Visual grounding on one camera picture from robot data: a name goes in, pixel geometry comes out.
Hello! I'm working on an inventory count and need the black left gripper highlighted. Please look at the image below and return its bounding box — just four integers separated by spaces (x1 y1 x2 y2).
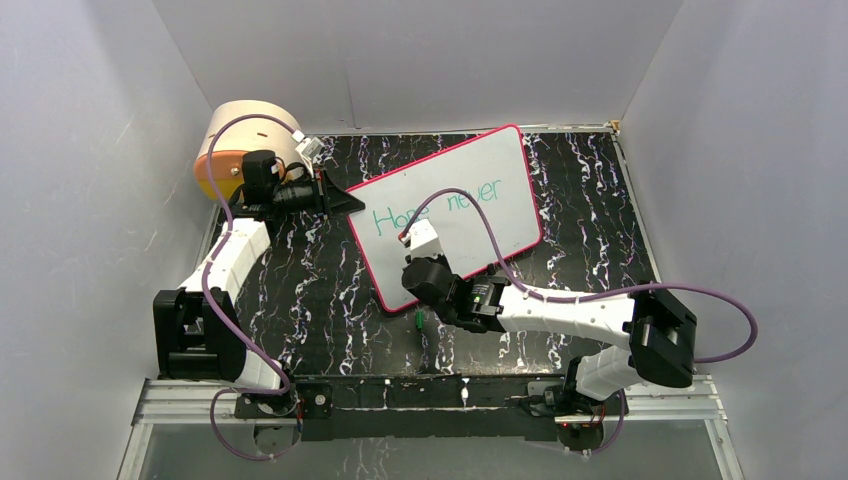
274 167 366 223

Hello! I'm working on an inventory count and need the green marker cap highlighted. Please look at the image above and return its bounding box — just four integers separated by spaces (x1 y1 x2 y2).
415 311 426 332

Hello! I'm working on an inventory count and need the pink framed whiteboard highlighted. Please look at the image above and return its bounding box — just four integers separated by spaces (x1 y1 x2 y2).
349 125 543 313

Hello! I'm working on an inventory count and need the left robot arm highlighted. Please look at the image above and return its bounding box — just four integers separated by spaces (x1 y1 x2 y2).
152 150 365 416

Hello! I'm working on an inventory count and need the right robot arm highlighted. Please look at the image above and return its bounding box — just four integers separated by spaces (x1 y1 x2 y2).
401 258 697 414

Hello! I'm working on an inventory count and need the beige cylindrical drawer box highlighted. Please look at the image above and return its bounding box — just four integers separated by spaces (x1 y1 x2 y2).
193 100 301 200

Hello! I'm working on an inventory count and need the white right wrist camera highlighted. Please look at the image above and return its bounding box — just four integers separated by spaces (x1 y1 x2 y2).
398 219 444 262

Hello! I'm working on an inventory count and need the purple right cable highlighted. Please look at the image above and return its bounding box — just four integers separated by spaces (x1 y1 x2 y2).
398 188 759 365

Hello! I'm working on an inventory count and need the purple cable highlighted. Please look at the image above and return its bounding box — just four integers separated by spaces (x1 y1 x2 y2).
398 188 759 365
201 114 299 462

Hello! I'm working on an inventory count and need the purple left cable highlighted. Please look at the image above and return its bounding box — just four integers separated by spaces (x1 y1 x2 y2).
201 114 299 462

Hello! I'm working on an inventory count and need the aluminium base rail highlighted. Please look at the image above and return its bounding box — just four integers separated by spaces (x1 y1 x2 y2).
119 374 743 479

